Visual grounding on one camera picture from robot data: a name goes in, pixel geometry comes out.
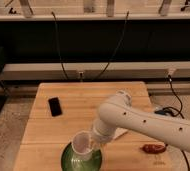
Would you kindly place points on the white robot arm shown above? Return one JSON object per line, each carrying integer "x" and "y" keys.
{"x": 116, "y": 112}

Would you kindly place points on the green ceramic bowl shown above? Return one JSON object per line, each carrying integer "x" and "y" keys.
{"x": 71, "y": 162}

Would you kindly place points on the black smartphone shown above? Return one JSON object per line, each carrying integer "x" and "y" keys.
{"x": 55, "y": 107}

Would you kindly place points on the white soap bar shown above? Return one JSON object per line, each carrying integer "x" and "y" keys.
{"x": 119, "y": 132}

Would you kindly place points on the blue connector box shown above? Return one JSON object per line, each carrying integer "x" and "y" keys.
{"x": 161, "y": 112}

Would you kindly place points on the white wall outlet right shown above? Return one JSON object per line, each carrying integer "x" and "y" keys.
{"x": 170, "y": 72}

